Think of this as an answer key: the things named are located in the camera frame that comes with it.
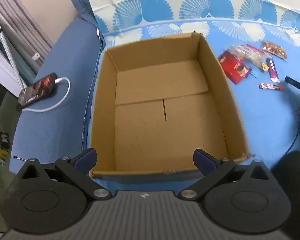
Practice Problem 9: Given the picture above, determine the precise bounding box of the white cabinet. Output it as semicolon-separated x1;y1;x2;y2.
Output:
0;37;23;98

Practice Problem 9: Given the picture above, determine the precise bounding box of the grey curtain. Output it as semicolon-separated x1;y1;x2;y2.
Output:
0;0;53;80

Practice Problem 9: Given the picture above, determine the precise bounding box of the white charging cable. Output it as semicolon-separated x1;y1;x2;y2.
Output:
21;77;71;113

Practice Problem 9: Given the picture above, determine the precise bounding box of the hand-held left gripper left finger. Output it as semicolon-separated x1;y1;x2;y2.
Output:
15;148;113;200

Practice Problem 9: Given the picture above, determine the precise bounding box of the clear bag of colourful candies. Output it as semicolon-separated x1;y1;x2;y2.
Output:
226;44;265;68

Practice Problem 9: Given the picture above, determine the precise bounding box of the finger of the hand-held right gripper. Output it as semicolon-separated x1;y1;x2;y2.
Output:
285;75;300;90

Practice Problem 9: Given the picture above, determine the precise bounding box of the red snack bag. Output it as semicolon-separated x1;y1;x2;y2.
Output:
219;51;252;85

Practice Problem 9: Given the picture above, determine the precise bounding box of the purple and white snack bar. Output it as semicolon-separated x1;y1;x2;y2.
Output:
266;58;280;83

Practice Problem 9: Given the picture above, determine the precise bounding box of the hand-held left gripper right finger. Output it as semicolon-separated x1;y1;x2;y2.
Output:
177;149;275;200

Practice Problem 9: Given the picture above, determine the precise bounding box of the blue fabric sofa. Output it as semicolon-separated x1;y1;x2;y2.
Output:
9;0;108;188

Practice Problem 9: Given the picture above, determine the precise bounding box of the white pole with black grip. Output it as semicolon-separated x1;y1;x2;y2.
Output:
0;17;25;91

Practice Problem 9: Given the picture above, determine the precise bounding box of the clear bag of coated nuts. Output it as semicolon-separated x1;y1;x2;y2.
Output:
262;41;288;60

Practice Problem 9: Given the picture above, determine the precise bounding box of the cardboard box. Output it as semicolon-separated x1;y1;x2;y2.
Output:
89;31;255;179

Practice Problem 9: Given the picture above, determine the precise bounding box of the black smartphone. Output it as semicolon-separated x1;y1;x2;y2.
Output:
17;73;58;112

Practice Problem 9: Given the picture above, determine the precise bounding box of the small red and white bar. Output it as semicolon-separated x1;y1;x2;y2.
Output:
259;82;283;91

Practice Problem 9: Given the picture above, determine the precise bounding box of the blue white fan-print blanket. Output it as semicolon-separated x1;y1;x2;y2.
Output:
82;0;300;198

